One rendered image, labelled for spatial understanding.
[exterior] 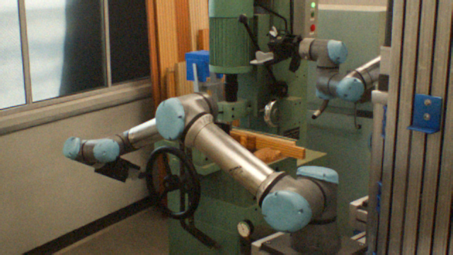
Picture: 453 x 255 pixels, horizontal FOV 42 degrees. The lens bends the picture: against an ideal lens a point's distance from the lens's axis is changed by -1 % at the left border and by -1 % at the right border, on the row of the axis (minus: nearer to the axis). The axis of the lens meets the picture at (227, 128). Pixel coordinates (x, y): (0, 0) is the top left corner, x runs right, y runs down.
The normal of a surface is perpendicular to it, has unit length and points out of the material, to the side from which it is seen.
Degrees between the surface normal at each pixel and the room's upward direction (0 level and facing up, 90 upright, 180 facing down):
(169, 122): 87
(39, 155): 90
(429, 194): 90
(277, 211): 93
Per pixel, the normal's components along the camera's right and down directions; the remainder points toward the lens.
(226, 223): -0.66, 0.18
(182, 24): 0.84, 0.08
